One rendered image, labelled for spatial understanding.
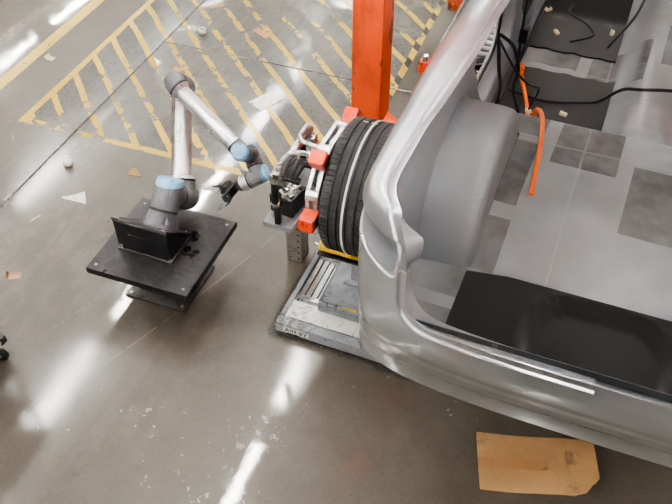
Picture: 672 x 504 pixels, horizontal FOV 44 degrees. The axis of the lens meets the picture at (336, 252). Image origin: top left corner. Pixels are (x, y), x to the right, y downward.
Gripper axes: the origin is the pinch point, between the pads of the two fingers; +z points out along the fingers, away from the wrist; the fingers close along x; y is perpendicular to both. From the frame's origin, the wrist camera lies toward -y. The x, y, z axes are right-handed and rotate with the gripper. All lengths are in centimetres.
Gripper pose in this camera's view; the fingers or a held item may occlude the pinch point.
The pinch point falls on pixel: (209, 200)
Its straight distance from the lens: 456.6
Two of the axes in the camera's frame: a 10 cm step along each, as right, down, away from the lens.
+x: -4.7, -7.6, -4.4
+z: -8.8, 3.7, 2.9
